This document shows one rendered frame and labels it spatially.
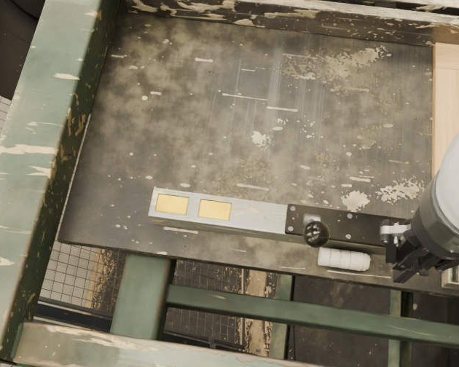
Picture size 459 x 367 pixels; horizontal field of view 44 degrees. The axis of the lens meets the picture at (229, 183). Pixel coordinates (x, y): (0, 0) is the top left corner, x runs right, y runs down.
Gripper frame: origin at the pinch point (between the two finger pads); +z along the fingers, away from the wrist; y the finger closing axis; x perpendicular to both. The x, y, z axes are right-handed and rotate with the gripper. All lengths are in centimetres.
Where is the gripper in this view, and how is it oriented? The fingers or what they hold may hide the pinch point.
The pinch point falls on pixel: (405, 266)
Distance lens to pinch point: 80.9
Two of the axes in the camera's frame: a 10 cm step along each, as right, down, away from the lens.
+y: 9.9, 1.3, -0.6
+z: 0.1, 3.9, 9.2
